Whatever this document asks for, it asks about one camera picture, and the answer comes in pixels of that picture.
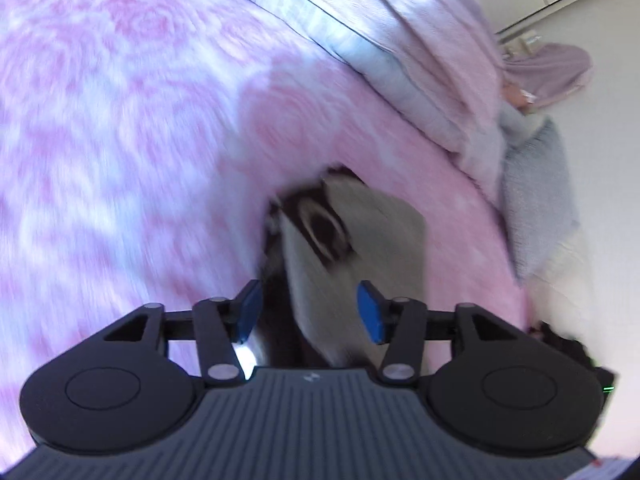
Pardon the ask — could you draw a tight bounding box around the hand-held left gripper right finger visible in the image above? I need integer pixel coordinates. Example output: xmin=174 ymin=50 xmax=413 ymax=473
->
xmin=355 ymin=281 xmax=522 ymax=387

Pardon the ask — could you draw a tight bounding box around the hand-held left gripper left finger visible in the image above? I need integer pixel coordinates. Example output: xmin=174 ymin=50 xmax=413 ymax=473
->
xmin=101 ymin=279 xmax=264 ymax=387

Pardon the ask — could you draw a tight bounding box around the brown and cream sweater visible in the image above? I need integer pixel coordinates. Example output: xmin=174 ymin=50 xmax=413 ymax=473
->
xmin=259 ymin=162 xmax=429 ymax=370

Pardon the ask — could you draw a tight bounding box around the grey pillow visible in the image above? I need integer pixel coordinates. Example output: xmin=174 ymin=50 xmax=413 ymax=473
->
xmin=499 ymin=117 xmax=582 ymax=282

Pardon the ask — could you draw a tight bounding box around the pink floral blanket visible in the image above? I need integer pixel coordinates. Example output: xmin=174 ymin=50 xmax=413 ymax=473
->
xmin=0 ymin=0 xmax=532 ymax=411

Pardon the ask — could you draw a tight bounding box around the white pillow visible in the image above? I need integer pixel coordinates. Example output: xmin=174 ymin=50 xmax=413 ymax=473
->
xmin=182 ymin=0 xmax=523 ymax=183

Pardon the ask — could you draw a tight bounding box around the mauve fleece cloth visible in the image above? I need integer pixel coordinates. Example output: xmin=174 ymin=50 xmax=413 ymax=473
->
xmin=501 ymin=43 xmax=595 ymax=111

